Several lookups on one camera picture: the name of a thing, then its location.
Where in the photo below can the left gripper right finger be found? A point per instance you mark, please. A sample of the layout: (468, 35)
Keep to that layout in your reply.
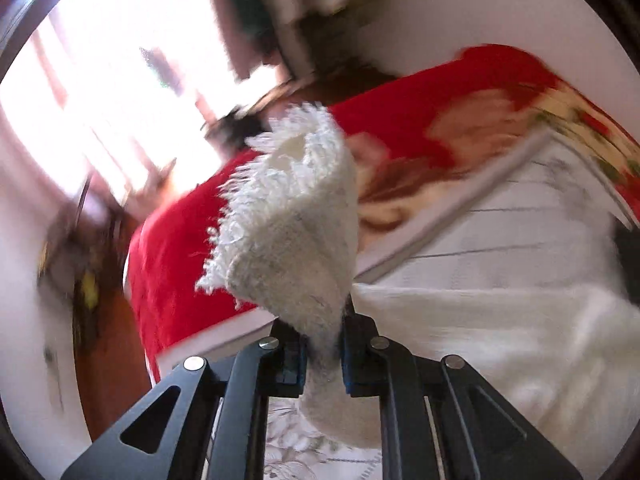
(441, 419)

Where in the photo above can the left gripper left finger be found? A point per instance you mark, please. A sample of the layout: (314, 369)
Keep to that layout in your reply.
(205, 419)

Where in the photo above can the white tweed jacket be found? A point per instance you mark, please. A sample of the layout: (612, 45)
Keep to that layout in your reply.
(300, 239)

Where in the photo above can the clothes rack with clothes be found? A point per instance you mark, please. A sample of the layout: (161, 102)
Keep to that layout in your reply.
(309, 38)

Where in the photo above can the black folded garment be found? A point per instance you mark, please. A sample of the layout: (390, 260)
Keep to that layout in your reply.
(627, 243)

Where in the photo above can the red floral blanket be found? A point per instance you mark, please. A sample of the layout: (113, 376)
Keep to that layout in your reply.
(414, 139)

